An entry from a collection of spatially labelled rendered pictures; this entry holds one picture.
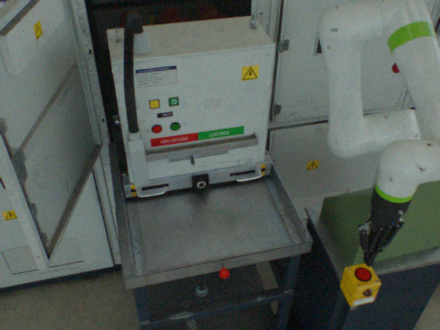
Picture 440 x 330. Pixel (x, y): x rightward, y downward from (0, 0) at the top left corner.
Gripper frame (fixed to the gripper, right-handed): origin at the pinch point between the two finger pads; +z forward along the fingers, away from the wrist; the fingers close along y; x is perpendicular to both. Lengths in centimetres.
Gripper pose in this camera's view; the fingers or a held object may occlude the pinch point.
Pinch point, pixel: (370, 255)
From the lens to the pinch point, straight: 140.1
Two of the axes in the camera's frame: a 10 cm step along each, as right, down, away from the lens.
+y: -9.7, 1.6, -1.9
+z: -0.1, 7.5, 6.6
